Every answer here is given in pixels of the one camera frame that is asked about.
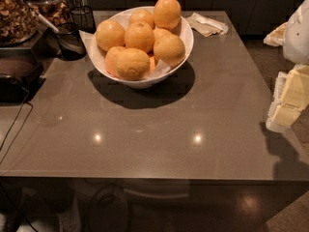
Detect black mesh cup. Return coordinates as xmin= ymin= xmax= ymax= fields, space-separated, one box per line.
xmin=70 ymin=6 xmax=97 ymax=34

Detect white ceramic bowl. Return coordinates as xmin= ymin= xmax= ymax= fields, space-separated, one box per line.
xmin=80 ymin=7 xmax=194 ymax=89

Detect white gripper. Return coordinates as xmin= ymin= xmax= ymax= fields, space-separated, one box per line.
xmin=264 ymin=0 xmax=309 ymax=132

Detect crumpled paper napkins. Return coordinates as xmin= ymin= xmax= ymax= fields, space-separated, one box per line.
xmin=185 ymin=13 xmax=229 ymax=37

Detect front bumpy orange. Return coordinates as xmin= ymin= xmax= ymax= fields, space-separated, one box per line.
xmin=115 ymin=48 xmax=150 ymax=81

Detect white scoop handle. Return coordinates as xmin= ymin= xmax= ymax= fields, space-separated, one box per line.
xmin=30 ymin=8 xmax=59 ymax=33

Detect black power cable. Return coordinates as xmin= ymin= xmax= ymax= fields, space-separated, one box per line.
xmin=0 ymin=77 xmax=34 ymax=164

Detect black appliance on left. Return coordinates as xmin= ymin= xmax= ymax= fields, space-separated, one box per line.
xmin=0 ymin=49 xmax=44 ymax=103

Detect white paper bowl liner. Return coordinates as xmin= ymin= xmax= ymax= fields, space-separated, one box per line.
xmin=79 ymin=6 xmax=175 ymax=88

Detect glass jar of nuts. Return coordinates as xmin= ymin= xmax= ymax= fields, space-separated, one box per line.
xmin=0 ymin=0 xmax=37 ymax=47

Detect small hidden orange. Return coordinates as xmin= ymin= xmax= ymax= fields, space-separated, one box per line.
xmin=154 ymin=28 xmax=170 ymax=40

